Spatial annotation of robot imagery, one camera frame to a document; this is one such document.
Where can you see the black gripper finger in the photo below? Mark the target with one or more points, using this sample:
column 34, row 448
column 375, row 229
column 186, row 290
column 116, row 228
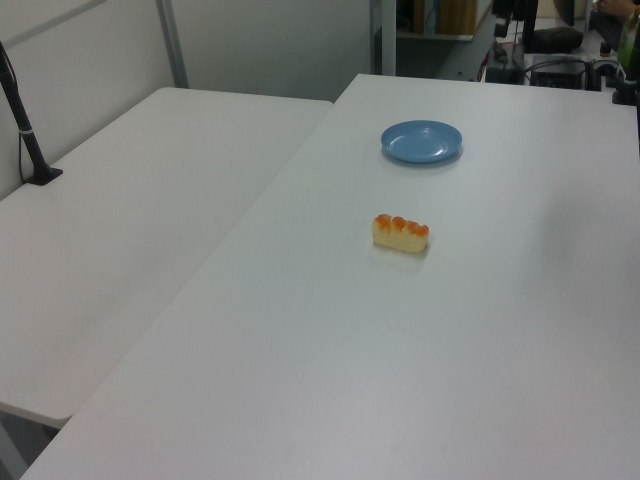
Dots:
column 505, row 28
column 498, row 29

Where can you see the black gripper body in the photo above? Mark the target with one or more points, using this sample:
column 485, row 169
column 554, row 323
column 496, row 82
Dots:
column 504, row 9

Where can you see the bread loaf with orange topping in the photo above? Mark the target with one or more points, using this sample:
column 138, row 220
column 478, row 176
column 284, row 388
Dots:
column 400, row 239

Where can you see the person's hand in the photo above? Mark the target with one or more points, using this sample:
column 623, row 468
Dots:
column 612, row 6

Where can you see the black vertical monitor stand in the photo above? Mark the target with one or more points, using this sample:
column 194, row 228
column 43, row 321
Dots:
column 530, row 25

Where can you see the small black device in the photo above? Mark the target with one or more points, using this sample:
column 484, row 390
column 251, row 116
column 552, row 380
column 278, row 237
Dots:
column 505, row 74

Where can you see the wooden box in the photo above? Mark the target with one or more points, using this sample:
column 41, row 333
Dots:
column 452, row 17

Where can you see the dark grey rounded pad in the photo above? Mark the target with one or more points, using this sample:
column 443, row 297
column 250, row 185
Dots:
column 559, row 39

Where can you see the black electronics box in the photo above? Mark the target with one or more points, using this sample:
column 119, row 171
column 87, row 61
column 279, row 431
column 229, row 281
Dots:
column 556, row 75

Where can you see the grey metal table leg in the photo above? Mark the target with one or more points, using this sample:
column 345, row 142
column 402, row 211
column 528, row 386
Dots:
column 386, row 37

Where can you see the green bottle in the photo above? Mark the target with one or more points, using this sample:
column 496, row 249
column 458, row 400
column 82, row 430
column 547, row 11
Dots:
column 626, row 45

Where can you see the black table clamp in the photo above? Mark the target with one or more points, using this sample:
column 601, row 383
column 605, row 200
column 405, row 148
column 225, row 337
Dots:
column 625, row 90

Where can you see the blue round plate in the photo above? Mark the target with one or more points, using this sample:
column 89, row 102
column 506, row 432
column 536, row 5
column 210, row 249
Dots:
column 421, row 142

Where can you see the black camera stand pole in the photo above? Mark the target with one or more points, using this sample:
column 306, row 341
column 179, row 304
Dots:
column 25, row 135

